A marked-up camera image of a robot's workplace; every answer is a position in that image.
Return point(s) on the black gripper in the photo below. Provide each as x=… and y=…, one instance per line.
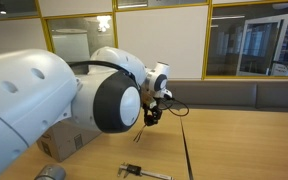
x=151, y=108

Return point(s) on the white glass door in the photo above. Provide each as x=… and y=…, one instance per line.
x=242, y=46

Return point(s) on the grey duct tape roll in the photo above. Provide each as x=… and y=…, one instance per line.
x=50, y=173

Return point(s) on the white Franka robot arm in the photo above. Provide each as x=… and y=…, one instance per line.
x=34, y=100

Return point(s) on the tan wrist camera block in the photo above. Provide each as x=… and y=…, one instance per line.
x=149, y=102

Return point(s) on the brown cardboard shipping box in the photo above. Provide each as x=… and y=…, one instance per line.
x=64, y=141

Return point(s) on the grey upholstered bench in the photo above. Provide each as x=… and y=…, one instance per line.
x=217, y=94

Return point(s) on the silver digital caliper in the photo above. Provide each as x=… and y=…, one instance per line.
x=134, y=169

